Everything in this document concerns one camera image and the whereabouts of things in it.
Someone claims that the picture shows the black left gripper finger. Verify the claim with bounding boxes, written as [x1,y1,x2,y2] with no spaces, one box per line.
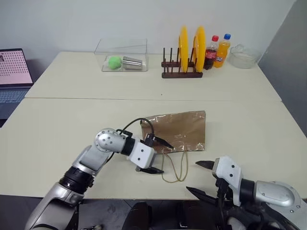
[139,167,165,174]
[153,135,174,149]

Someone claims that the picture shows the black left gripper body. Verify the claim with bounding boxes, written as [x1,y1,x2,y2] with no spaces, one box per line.
[135,133,158,173]

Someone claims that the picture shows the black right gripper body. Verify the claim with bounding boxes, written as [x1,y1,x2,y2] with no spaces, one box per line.
[214,176,233,201]

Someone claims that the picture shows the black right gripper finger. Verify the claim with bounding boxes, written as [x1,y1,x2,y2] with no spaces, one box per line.
[186,186,219,205]
[195,160,214,172]

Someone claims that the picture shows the brown paper bag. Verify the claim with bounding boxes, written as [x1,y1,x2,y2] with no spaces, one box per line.
[140,110,207,184]

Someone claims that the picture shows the dark wooden dish rack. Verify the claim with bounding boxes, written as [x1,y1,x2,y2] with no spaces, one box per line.
[161,47,204,79]

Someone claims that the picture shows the stacked metal cups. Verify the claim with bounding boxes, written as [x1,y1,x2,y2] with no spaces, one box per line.
[122,56,144,70]

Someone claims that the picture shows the green ball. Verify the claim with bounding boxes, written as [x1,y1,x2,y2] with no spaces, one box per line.
[107,55,123,71]

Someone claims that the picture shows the clear plastic box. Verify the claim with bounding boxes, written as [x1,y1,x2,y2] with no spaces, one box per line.
[94,38,149,73]

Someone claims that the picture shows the yellow plate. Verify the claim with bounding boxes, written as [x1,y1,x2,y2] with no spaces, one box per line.
[192,25,207,72]
[177,25,189,73]

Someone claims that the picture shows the cola bottle red cap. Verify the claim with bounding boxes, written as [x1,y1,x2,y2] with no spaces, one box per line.
[203,35,220,71]

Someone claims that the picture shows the orange soda bottle blue cap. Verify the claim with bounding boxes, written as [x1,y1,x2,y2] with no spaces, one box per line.
[213,34,232,69]

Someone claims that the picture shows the clear glass bowl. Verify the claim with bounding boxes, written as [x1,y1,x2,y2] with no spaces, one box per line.
[227,44,258,69]

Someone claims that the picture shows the grey laptop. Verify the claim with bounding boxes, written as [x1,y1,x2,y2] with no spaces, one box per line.
[0,48,34,121]

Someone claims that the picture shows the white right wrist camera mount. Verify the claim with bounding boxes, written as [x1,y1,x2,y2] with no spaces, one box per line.
[212,155,243,207]

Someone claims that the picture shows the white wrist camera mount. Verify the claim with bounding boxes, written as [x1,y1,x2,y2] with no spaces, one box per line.
[126,139,156,170]
[212,155,243,207]

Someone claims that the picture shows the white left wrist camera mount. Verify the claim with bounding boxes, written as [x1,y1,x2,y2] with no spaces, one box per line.
[126,139,156,170]

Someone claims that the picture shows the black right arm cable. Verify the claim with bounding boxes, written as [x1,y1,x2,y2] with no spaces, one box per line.
[215,191,228,230]

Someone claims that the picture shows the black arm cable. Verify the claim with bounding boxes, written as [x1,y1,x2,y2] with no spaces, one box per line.
[215,191,228,230]
[117,117,154,139]

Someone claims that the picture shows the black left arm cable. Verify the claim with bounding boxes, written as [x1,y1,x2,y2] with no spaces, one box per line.
[117,117,154,139]

